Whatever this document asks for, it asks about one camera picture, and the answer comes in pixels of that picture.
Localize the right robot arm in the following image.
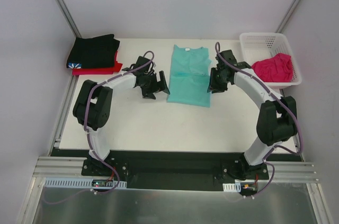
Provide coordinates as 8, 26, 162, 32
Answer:
208, 50, 298, 180

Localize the white cable duct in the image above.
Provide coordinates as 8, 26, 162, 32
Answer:
222, 182, 241, 193
44, 178, 127, 190

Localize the left aluminium frame post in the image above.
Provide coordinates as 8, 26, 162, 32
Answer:
55, 0, 82, 38

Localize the white plastic basket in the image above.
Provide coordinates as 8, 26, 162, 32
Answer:
239, 32, 302, 89

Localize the right white cable duct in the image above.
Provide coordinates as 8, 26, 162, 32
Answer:
222, 182, 241, 193

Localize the left white cable duct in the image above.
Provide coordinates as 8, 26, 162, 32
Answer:
44, 178, 127, 190

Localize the teal t shirt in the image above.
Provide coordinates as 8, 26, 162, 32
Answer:
167, 45, 211, 107

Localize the pink t shirt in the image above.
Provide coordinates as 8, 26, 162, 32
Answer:
252, 53, 293, 83

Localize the folded red t shirt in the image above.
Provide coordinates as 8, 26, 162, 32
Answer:
72, 51, 123, 76

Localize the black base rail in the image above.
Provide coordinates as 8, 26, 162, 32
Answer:
50, 149, 302, 190

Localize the folded black t shirt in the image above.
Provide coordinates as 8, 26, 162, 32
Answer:
66, 34, 120, 69

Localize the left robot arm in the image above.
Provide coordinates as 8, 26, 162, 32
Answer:
73, 55, 170, 176

